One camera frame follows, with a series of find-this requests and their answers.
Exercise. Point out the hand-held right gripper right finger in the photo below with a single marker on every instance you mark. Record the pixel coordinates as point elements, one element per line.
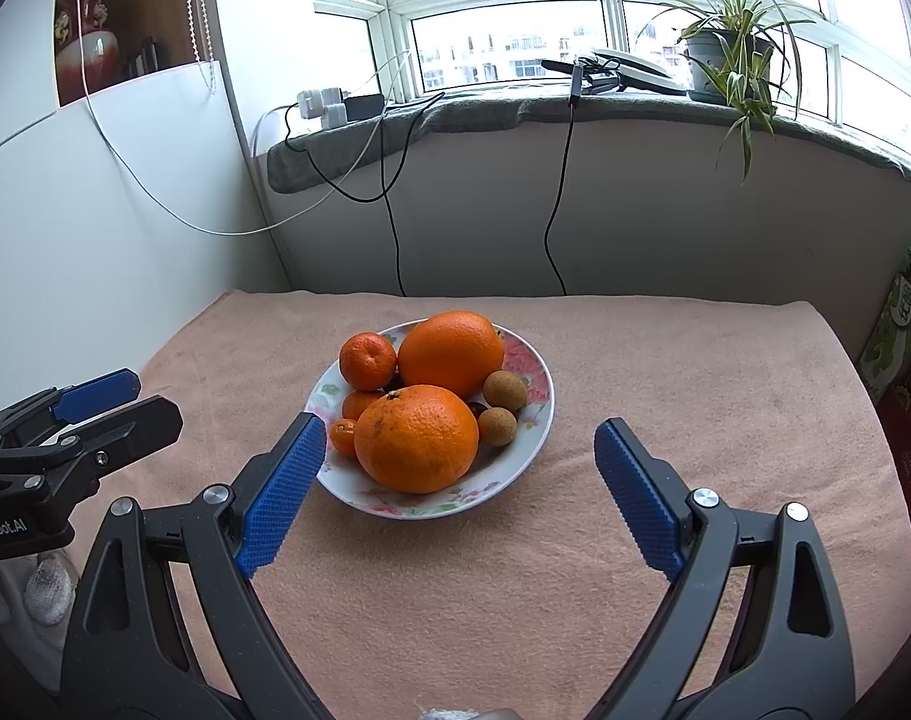
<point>642,502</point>

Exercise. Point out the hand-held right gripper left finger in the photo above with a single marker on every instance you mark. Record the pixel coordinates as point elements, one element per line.
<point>283,495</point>

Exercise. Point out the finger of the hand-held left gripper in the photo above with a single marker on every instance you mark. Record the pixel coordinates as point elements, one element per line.
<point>140,420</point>
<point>95,394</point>

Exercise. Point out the small orange tangerine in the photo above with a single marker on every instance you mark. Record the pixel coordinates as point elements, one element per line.
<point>342,437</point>

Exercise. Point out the large rough-skinned orange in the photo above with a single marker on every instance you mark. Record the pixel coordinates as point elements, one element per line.
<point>415,439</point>

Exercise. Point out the white floral plate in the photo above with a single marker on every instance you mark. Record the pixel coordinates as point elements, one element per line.
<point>534,405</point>

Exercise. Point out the brown kiwi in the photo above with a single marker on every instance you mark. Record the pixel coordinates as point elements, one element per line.
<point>505,390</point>
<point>496,425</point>

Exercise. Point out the large smooth orange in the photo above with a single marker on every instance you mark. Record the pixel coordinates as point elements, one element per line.
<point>451,352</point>

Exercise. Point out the white foam net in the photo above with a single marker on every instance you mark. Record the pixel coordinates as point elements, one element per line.
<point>47,592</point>

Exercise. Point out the white panel board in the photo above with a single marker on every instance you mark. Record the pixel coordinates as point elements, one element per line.
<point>88,240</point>

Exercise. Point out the pink towel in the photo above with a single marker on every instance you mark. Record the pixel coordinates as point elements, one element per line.
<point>500,600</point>

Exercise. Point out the green printed box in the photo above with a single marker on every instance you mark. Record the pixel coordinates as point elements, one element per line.
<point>901,322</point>

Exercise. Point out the dark small bottle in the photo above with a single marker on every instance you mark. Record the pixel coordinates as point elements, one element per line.
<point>144,56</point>

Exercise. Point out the red vase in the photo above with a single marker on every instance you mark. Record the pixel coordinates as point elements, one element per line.
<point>88,37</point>

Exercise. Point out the white charger block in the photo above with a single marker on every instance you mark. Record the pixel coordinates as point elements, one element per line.
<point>335,118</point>

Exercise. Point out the black power adapter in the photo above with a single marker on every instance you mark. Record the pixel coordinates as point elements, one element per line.
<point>364,106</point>

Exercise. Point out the wooden shelf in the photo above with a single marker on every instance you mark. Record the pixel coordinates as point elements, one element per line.
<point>163,0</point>

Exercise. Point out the grey windowsill cloth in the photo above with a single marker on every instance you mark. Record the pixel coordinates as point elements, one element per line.
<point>500,116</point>

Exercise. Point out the small black adapter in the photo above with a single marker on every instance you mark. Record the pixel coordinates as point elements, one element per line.
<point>576,90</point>

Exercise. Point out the grey flat device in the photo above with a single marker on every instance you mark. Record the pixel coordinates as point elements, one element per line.
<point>627,71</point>

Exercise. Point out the potted spider plant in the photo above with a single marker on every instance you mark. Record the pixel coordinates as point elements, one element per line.
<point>729,60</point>

